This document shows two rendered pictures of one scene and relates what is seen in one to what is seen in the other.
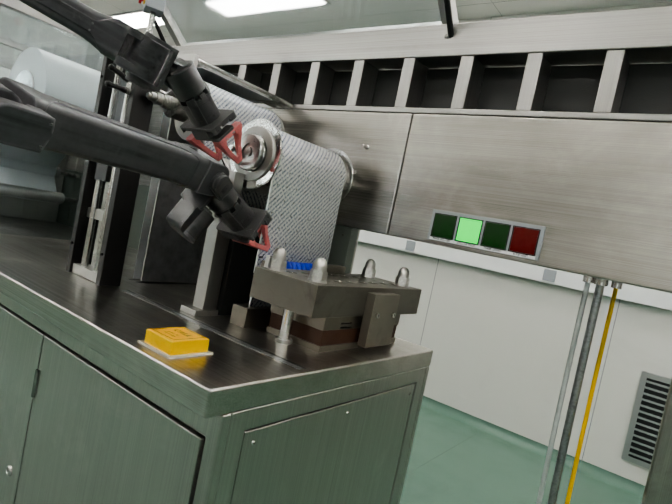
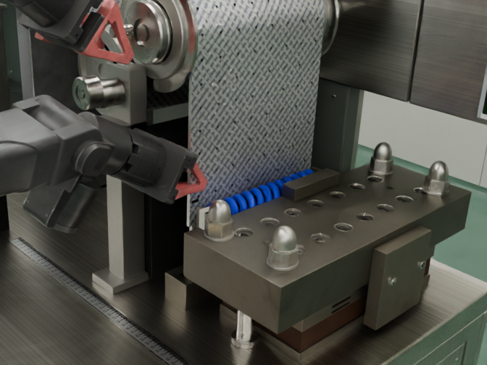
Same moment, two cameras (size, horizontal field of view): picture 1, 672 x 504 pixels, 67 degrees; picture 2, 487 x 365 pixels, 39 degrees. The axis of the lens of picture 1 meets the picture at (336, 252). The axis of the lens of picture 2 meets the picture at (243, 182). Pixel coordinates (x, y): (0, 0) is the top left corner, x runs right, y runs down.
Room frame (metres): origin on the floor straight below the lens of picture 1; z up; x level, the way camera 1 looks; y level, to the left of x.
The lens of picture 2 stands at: (0.24, -0.03, 1.42)
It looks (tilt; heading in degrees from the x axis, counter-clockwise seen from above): 23 degrees down; 8
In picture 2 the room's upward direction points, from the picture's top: 3 degrees clockwise
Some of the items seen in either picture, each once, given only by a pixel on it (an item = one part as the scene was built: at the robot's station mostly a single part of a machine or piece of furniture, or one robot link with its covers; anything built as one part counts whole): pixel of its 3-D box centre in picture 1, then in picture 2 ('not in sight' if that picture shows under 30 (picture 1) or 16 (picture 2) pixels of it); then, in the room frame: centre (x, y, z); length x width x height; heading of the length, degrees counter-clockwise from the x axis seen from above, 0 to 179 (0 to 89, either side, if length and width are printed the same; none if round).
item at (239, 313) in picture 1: (285, 314); (251, 257); (1.12, 0.08, 0.92); 0.28 x 0.04 x 0.04; 144
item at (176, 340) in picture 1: (177, 340); not in sight; (0.78, 0.21, 0.91); 0.07 x 0.07 x 0.02; 54
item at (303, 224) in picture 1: (300, 234); (256, 140); (1.12, 0.09, 1.10); 0.23 x 0.01 x 0.18; 144
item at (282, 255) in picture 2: (319, 269); (283, 245); (0.93, 0.02, 1.05); 0.04 x 0.04 x 0.04
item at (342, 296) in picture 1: (344, 292); (338, 230); (1.08, -0.04, 1.00); 0.40 x 0.16 x 0.06; 144
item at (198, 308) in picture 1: (211, 242); (116, 181); (1.05, 0.26, 1.05); 0.06 x 0.05 x 0.31; 144
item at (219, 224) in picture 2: (279, 258); (219, 217); (0.97, 0.11, 1.05); 0.04 x 0.04 x 0.04
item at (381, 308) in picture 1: (380, 319); (399, 277); (1.04, -0.12, 0.96); 0.10 x 0.03 x 0.11; 144
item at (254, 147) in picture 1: (251, 152); (148, 32); (1.05, 0.21, 1.25); 0.07 x 0.02 x 0.07; 54
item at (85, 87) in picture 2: not in sight; (88, 92); (1.02, 0.28, 1.18); 0.04 x 0.02 x 0.04; 54
